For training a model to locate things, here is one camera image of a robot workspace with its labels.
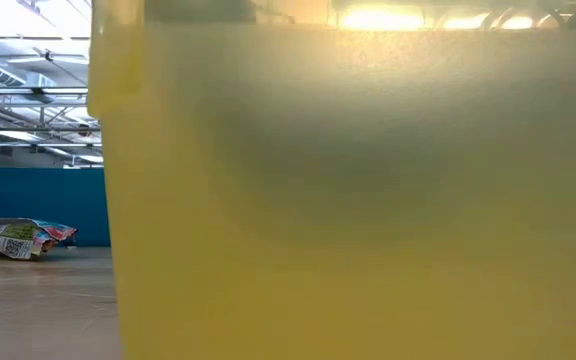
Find dark blue plastic bin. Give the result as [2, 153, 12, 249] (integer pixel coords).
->
[0, 166, 112, 249]

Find translucent yellow plastic bin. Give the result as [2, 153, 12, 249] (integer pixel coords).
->
[86, 0, 576, 360]

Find green red granola bar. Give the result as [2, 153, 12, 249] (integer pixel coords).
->
[0, 217, 79, 262]

